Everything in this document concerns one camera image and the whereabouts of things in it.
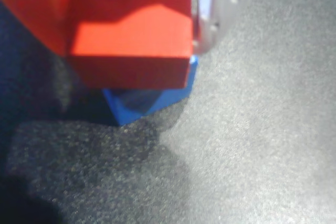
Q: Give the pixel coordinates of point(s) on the blue cube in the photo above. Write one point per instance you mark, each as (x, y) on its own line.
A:
(170, 98)

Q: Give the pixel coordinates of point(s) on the red cube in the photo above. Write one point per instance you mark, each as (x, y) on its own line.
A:
(131, 40)

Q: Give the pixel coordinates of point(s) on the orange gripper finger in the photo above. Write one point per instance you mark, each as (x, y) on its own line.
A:
(34, 9)

